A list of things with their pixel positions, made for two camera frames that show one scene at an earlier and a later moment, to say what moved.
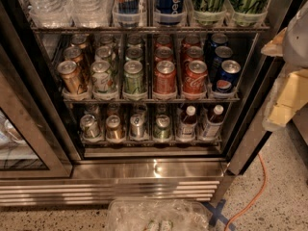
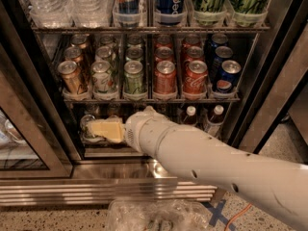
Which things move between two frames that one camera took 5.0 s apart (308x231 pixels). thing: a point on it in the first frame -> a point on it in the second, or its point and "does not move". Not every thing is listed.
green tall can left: (210, 3) does not move
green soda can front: (133, 76) does not move
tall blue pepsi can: (169, 3) does not move
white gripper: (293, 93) -> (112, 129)
